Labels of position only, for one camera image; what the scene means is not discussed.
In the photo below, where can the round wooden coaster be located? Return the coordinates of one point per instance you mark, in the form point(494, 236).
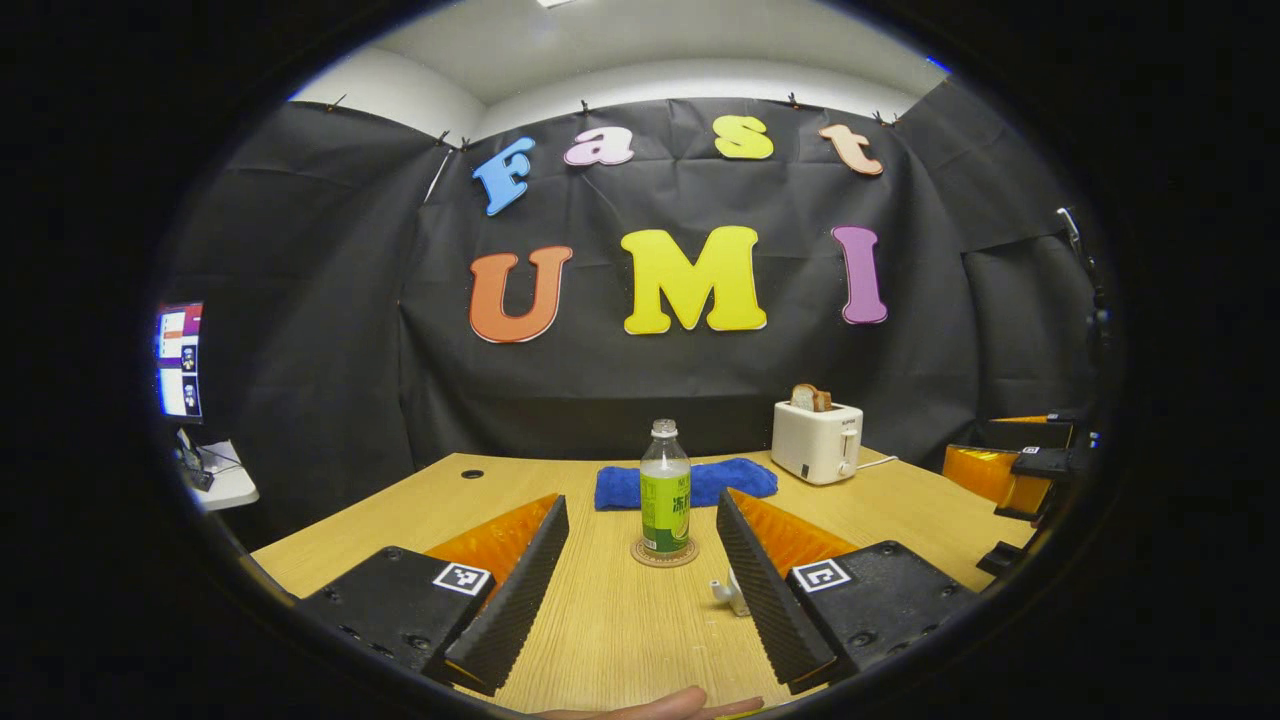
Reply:
point(665, 560)

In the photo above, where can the bread slice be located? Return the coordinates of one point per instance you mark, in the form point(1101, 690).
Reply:
point(808, 398)

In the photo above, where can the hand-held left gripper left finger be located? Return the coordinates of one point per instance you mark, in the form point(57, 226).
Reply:
point(515, 600)

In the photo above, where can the computer monitor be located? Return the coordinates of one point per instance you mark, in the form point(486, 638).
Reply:
point(180, 360)

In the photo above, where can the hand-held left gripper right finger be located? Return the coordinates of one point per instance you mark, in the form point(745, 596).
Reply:
point(765, 600)

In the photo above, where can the blue folded towel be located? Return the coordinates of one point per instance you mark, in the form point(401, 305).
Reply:
point(730, 480)

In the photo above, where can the green label water bottle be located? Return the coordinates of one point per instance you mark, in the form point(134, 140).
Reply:
point(665, 510)

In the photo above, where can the white side table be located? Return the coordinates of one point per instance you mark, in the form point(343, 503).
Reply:
point(230, 485)

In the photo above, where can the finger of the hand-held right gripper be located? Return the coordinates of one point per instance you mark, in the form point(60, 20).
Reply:
point(1040, 465)
point(1040, 419)

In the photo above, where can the white teacup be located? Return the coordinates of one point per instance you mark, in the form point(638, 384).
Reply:
point(728, 595)

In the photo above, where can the white toaster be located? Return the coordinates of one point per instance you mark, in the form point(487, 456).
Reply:
point(815, 445)

